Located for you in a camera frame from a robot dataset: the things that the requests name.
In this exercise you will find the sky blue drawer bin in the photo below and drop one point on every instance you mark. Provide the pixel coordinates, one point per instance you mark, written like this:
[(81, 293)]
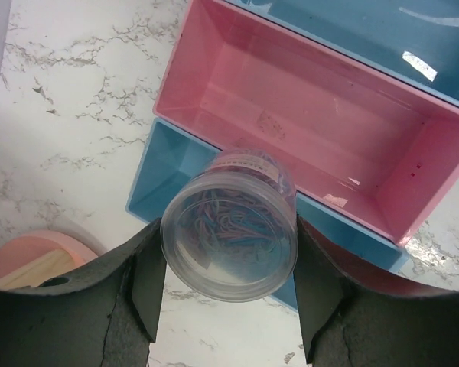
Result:
[(415, 41)]

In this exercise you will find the clear blue round box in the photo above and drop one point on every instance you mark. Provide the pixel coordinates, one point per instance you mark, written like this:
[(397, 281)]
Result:
[(263, 178)]

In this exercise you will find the pink drawer bin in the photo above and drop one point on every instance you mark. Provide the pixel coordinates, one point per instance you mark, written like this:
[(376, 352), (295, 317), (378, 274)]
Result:
[(375, 149)]

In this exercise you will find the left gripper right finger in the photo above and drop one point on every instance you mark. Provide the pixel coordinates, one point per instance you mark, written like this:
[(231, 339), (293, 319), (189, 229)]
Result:
[(353, 313)]

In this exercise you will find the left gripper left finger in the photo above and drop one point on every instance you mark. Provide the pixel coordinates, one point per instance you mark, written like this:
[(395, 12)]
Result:
[(104, 313)]

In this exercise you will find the pink wooden shelf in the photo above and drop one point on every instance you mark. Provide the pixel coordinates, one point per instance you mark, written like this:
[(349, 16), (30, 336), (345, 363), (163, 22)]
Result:
[(35, 257)]

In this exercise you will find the light blue drawer bin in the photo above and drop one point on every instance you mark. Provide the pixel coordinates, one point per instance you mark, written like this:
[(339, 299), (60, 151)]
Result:
[(237, 239)]

